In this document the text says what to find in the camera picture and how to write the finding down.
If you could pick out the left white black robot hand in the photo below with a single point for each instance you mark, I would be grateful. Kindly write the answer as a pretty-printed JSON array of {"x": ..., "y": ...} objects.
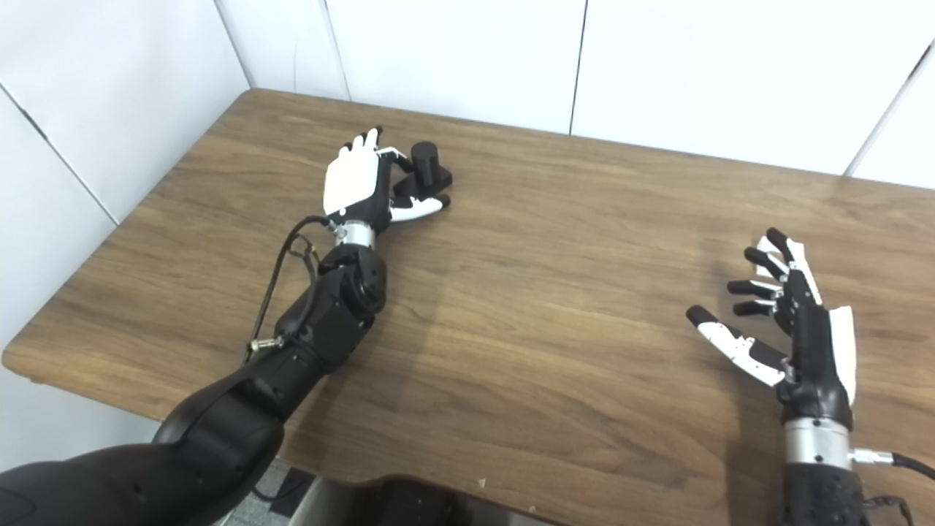
[{"x": 350, "y": 179}]

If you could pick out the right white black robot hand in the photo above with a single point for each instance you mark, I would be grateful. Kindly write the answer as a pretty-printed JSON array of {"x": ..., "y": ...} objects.
[{"x": 814, "y": 365}]

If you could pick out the black peg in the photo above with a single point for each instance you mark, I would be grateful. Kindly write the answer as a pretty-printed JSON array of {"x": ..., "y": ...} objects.
[{"x": 431, "y": 172}]

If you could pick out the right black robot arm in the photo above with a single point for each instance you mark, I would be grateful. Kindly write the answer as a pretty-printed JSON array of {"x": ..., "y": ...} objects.
[{"x": 818, "y": 489}]

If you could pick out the black robot torso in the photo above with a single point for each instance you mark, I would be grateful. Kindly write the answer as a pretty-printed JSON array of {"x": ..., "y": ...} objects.
[{"x": 409, "y": 508}]

